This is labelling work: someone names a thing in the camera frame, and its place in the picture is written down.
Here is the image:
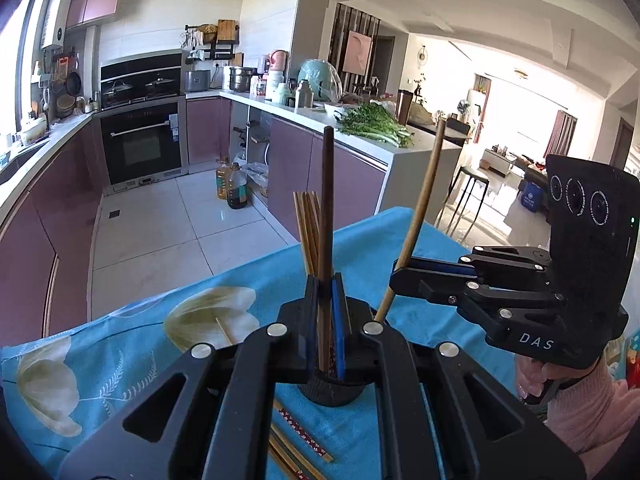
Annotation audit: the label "cooking oil bottles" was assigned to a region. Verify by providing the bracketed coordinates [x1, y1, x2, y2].
[227, 162, 250, 210]

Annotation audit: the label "pink kettle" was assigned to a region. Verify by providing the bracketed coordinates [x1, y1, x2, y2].
[269, 49, 291, 84]

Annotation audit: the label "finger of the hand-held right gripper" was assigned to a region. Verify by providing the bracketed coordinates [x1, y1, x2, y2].
[389, 266, 568, 329]
[395, 245, 552, 277]

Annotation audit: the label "kitchen sink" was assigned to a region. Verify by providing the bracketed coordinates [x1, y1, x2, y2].
[0, 139, 52, 187]

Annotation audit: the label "silver box appliance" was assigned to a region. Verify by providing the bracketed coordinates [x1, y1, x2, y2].
[184, 69, 212, 94]

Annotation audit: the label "blue floral tablecloth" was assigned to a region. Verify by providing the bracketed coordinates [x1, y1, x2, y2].
[0, 206, 551, 480]

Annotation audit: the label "black mesh holder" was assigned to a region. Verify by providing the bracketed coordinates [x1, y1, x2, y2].
[297, 297, 372, 407]

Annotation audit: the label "white water heater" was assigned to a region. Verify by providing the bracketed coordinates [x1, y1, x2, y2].
[40, 0, 69, 50]

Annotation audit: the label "bunch of bamboo chopsticks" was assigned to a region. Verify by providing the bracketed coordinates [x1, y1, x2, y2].
[268, 191, 329, 480]

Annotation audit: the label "steel thermos bottle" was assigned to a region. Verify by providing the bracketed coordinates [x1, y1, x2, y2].
[293, 79, 314, 109]

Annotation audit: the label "pink base cabinets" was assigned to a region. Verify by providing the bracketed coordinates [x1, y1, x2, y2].
[185, 97, 389, 242]
[0, 114, 102, 347]

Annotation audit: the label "black built-in oven stove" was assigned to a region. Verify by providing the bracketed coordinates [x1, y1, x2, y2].
[99, 49, 190, 194]

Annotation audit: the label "pink wall painting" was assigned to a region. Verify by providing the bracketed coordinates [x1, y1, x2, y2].
[344, 29, 374, 77]

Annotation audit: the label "dark brown chopstick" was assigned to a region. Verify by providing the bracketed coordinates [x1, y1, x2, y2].
[318, 126, 335, 376]

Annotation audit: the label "dark wooden slat divider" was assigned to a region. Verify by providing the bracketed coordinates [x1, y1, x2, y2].
[327, 2, 381, 96]

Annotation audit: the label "black bar stool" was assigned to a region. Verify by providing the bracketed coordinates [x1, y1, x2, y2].
[439, 165, 491, 234]

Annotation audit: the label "person's right hand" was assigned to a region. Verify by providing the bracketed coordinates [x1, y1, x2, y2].
[515, 355, 598, 397]

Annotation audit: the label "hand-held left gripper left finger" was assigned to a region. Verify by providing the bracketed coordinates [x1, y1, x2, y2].
[59, 275, 322, 480]

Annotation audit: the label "stainless steel pot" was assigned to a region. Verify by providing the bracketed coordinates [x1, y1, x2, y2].
[227, 65, 259, 94]

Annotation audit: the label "kitchen window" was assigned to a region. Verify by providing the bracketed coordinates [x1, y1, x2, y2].
[0, 0, 39, 134]

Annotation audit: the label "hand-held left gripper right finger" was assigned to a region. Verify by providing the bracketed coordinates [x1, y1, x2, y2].
[331, 272, 587, 480]

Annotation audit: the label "plastic bag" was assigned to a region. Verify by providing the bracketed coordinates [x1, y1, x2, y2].
[244, 159, 271, 196]

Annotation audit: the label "black pot glass lid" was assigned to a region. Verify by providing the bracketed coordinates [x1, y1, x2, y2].
[144, 73, 174, 97]
[102, 79, 135, 106]

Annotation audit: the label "mint green appliance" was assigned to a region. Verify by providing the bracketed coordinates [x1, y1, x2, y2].
[297, 58, 341, 104]

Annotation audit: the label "white casserole pot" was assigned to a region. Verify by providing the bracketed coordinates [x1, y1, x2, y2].
[19, 117, 49, 144]

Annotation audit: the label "green leafy vegetables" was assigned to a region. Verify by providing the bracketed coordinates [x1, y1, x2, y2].
[335, 102, 416, 149]

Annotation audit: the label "white low cabinet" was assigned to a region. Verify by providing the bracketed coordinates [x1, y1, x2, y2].
[478, 145, 517, 177]

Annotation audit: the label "brown tumbler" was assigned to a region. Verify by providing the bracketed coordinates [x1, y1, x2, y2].
[397, 88, 414, 126]

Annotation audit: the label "black wall rack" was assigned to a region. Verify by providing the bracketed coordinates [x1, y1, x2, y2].
[185, 19, 240, 64]

